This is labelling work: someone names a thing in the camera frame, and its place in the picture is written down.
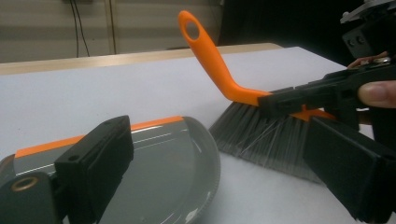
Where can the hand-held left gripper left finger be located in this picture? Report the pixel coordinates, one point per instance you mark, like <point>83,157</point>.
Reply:
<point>93,168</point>

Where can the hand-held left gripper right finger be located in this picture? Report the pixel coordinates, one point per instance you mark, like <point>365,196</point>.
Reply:
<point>351,168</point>

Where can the grey dustpan with orange edge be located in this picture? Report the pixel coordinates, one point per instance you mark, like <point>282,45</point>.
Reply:
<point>165,168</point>

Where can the orange brush with grey bristles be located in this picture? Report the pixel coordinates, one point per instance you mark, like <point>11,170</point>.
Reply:
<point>214,68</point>

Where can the light wooden table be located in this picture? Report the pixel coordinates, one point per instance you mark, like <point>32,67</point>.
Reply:
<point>124,60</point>

